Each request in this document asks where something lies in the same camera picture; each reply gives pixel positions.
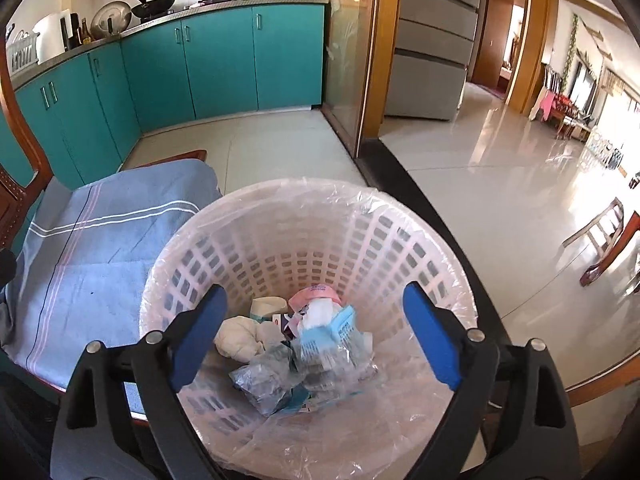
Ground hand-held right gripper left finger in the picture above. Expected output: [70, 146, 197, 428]
[50, 284, 228, 480]

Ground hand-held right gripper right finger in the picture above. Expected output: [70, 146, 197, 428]
[401, 281, 583, 480]

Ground beige tissue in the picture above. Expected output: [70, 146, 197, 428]
[214, 315, 268, 361]

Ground white and blue paper cup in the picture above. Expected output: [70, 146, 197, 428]
[250, 296, 291, 321]

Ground clear plastic wrapper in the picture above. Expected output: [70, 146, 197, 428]
[230, 347, 311, 416]

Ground white and blue toothpaste box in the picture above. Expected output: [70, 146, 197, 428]
[297, 305, 361, 361]

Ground small pink plastic bag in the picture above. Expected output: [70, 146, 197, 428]
[287, 285, 343, 311]

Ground white plastic lattice basket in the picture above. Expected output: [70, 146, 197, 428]
[139, 177, 481, 480]

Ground carved wooden chair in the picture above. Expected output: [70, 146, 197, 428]
[0, 25, 208, 428]

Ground blue striped cloth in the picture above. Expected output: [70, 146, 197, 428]
[0, 159, 223, 413]

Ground wooden dining chair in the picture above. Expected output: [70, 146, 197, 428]
[562, 197, 640, 296]

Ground white dish rack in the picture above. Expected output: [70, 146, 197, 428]
[6, 27, 41, 73]

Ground row of clear bottles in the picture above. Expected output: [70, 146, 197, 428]
[587, 130, 626, 168]

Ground pink garment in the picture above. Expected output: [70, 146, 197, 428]
[530, 87, 556, 121]

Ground red wooden chairs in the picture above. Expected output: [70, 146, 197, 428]
[542, 62, 591, 141]

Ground steel pot lid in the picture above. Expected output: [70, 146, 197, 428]
[91, 1, 133, 38]

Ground grey refrigerator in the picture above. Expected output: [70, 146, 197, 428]
[382, 0, 483, 121]

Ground teal base cabinets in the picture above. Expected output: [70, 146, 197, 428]
[0, 2, 326, 188]

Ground black wok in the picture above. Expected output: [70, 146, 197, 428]
[132, 0, 177, 22]

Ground brown wooden door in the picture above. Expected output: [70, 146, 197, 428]
[472, 0, 531, 101]

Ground green leaf garland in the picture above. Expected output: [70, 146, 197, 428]
[562, 12, 581, 93]

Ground glass door with wooden frame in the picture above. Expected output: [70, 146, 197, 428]
[307, 0, 401, 158]

